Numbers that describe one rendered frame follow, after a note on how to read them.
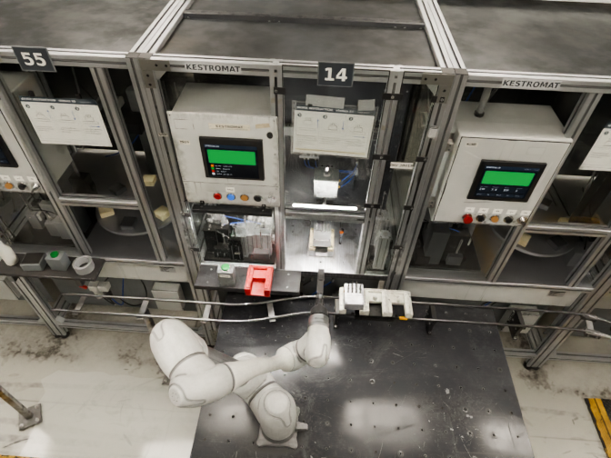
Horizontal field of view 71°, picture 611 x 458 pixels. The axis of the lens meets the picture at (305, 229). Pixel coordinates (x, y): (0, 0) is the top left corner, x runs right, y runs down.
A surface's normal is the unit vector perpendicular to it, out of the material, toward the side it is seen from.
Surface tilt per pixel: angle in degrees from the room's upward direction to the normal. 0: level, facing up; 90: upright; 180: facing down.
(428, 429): 0
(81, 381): 0
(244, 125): 90
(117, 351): 0
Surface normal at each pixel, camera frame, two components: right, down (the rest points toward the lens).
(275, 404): 0.10, -0.63
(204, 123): -0.06, 0.72
